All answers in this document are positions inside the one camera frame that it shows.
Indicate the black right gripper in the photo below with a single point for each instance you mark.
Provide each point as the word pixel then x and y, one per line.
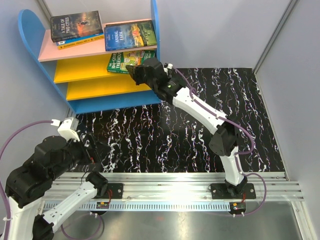
pixel 135 72

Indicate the dark Tale Of Two Cities book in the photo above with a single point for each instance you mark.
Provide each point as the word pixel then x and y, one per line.
pixel 76 25

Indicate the aluminium mounting rail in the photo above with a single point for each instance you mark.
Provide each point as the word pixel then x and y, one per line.
pixel 194 187

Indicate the green 104-Storey Treehouse book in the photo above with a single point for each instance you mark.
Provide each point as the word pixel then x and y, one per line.
pixel 119 60

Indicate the blue Animal Farm book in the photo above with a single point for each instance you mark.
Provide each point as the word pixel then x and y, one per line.
pixel 129 35

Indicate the white slotted cable duct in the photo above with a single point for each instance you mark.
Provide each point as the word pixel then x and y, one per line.
pixel 133 206

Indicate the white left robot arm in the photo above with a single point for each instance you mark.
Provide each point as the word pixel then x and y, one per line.
pixel 27 184

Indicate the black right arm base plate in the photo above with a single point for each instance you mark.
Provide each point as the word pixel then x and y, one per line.
pixel 222 191

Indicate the black marble pattern mat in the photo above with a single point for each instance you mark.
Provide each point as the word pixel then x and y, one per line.
pixel 161 138

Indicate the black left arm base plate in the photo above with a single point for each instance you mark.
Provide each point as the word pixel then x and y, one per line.
pixel 114 190

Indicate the colourful wooden bookshelf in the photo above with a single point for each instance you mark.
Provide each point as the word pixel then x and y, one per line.
pixel 79 73

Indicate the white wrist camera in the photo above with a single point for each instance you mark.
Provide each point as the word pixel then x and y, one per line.
pixel 168 68
pixel 67 128

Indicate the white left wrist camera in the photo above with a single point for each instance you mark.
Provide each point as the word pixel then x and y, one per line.
pixel 67 128

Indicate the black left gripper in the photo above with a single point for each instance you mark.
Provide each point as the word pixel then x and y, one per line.
pixel 93 154

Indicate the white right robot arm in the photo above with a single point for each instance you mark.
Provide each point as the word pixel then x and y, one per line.
pixel 177 92

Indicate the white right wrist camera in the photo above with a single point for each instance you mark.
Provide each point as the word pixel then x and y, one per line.
pixel 168 68

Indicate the blue treehouse paperback book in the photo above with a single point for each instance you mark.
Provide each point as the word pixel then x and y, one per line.
pixel 79 41

